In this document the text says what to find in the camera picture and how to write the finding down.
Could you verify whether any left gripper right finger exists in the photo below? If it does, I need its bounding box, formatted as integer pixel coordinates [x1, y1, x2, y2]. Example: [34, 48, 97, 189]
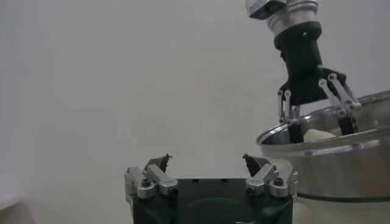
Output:
[242, 153, 299, 198]

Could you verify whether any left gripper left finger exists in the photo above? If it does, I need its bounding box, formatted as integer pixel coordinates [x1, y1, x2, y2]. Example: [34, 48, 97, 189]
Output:
[124, 153, 179, 200]

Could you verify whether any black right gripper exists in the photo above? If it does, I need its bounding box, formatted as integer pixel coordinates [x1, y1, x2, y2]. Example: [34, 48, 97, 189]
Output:
[274, 21, 363, 144]

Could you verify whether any white steamed baozi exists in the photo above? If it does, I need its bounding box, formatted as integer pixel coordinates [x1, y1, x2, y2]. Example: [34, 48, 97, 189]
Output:
[303, 128, 338, 143]

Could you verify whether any stainless steel steamer basket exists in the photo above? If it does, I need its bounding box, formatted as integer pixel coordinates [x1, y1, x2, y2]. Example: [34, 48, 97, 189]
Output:
[255, 90, 390, 202]

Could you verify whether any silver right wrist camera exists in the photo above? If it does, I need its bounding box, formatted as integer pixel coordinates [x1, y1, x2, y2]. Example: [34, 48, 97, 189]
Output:
[246, 0, 287, 21]

